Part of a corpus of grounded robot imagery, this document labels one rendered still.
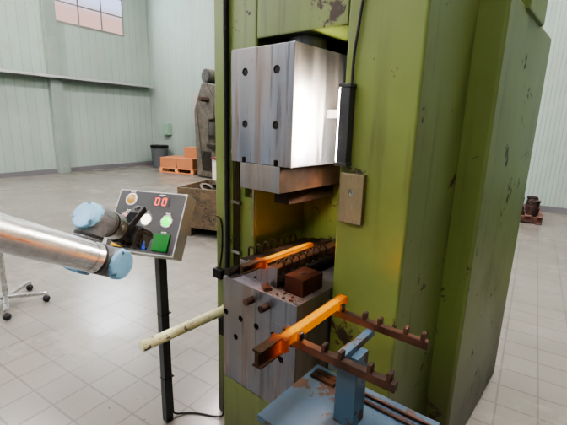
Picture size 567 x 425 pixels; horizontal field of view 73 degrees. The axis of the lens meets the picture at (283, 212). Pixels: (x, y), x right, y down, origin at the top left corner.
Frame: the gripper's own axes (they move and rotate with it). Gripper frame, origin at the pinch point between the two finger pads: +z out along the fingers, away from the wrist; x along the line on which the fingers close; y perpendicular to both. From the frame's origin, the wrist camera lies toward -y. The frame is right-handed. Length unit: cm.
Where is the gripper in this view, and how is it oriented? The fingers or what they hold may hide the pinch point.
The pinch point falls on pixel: (150, 235)
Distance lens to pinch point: 163.1
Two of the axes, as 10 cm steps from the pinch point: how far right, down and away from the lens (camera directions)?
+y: -1.6, 9.5, -2.7
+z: 2.2, 3.0, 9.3
